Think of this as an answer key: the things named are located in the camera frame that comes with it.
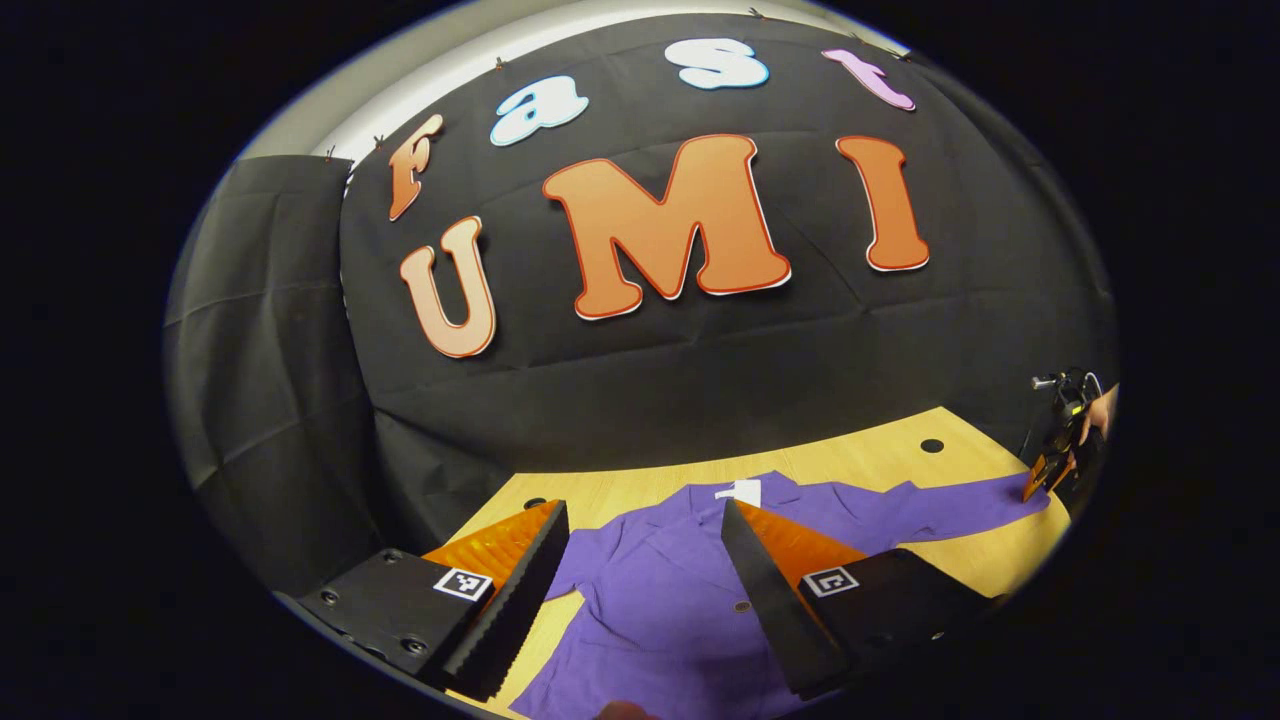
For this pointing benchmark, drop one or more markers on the black backdrop cloth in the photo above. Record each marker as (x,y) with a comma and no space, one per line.
(700,380)

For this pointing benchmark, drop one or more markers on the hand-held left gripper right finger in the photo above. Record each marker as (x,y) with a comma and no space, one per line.
(770,610)

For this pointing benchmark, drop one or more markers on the purple shirt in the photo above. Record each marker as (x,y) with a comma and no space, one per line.
(660,600)

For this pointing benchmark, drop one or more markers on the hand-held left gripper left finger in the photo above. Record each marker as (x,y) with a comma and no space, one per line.
(505,620)

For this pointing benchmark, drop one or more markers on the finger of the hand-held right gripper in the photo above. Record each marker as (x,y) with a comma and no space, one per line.
(1037,478)

